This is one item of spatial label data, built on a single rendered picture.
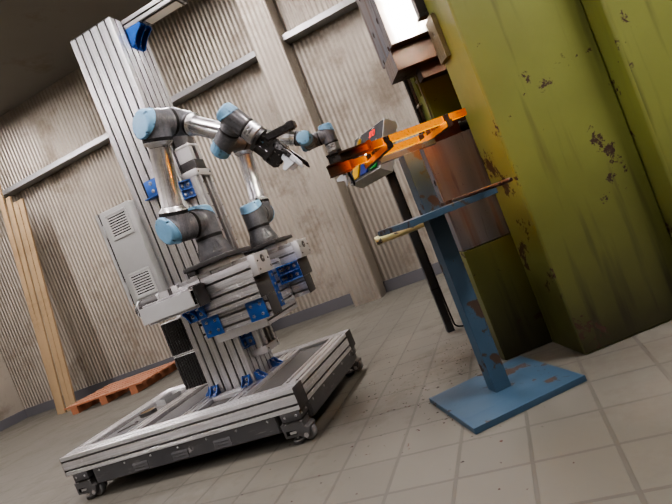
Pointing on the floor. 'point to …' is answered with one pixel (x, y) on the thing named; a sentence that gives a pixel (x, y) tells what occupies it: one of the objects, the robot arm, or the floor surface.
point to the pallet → (123, 387)
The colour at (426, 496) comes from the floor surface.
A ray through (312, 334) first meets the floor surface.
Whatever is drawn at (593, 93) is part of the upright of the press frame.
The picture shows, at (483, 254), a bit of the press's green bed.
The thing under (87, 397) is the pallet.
